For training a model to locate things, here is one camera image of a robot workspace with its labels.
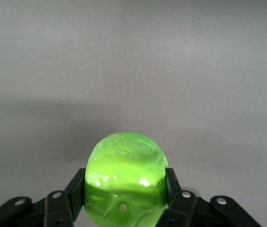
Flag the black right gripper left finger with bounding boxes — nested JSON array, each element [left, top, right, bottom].
[[0, 167, 86, 227]]

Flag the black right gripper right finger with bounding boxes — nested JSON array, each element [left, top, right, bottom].
[[164, 166, 262, 227]]

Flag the green apple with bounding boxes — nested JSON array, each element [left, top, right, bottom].
[[83, 131, 169, 227]]

